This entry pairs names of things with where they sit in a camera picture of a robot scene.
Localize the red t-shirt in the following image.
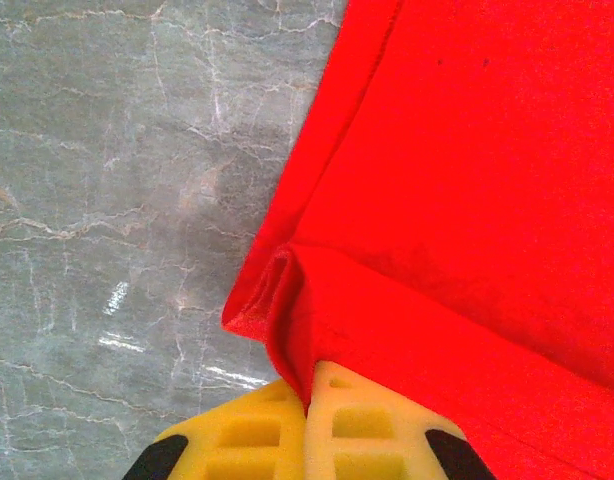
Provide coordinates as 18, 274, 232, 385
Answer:
220, 0, 614, 480

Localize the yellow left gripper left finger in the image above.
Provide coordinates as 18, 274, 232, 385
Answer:
121, 378, 309, 480

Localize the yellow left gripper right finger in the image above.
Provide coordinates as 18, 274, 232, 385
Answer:
305, 359, 498, 480

